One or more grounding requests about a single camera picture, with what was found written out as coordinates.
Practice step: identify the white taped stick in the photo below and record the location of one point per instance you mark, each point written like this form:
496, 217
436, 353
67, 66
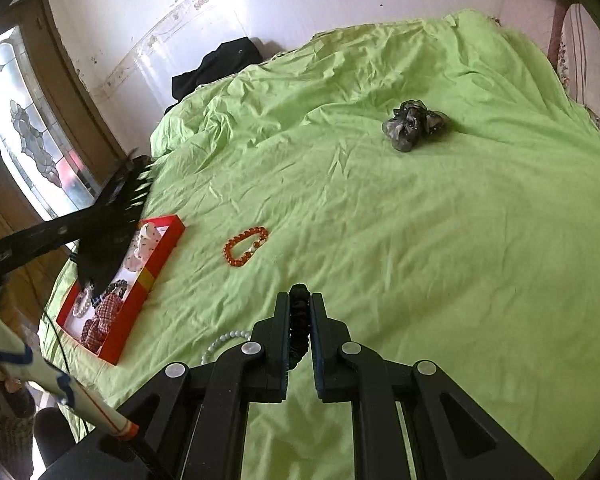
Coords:
45, 375

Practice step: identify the red cardboard box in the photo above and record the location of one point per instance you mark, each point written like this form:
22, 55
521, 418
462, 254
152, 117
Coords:
145, 285

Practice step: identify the black claw hair clip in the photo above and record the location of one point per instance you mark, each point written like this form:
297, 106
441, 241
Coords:
105, 255

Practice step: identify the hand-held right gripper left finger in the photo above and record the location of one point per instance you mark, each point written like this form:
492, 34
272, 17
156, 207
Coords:
282, 340

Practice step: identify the patterned cloth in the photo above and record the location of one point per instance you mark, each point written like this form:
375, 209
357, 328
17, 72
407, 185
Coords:
5, 420

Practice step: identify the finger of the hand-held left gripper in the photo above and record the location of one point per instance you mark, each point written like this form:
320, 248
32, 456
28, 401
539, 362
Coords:
45, 245

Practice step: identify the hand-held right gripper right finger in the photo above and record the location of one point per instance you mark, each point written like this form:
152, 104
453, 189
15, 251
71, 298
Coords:
318, 340

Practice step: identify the pink plaid scrunchie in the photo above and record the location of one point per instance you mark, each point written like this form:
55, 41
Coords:
102, 320

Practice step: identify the black scrunchie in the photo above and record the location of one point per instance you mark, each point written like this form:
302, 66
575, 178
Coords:
298, 320

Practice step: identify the grey sheer scrunchie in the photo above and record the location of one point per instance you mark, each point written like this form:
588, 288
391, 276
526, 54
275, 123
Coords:
410, 127

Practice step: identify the green bed sheet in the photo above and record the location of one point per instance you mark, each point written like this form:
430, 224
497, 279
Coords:
405, 240

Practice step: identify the striped sofa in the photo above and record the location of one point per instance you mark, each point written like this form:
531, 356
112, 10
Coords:
590, 60

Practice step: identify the white polka dot scrunchie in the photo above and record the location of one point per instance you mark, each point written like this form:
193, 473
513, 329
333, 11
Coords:
142, 246

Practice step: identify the black cloth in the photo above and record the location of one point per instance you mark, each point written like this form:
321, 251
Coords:
220, 67

